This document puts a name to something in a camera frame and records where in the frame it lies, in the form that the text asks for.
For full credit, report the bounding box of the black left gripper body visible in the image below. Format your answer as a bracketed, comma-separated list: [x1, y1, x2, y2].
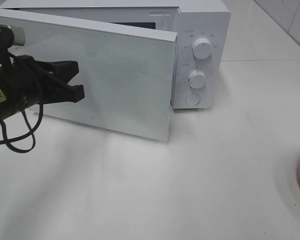
[0, 55, 46, 110]

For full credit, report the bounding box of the round white door button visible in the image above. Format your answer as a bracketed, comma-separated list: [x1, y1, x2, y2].
[185, 93, 201, 106]

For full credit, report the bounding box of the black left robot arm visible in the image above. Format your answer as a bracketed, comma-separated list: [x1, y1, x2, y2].
[0, 55, 85, 120]

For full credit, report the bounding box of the upper white power knob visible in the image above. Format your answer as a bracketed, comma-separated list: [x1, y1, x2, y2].
[191, 36, 212, 60]

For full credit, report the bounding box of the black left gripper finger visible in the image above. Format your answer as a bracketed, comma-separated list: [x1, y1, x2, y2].
[32, 60, 79, 85]
[46, 81, 85, 104]

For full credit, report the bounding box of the white timer knob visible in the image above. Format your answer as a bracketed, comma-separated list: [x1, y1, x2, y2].
[187, 70, 207, 89]

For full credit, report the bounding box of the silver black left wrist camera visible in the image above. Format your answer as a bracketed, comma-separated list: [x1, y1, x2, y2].
[0, 24, 26, 66]

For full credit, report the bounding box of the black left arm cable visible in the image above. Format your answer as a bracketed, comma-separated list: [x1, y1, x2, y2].
[0, 56, 56, 154]

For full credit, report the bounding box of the white microwave door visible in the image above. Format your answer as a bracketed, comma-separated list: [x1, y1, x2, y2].
[0, 8, 177, 141]

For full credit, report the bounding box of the white microwave oven body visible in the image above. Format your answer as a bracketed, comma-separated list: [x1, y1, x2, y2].
[0, 0, 231, 109]

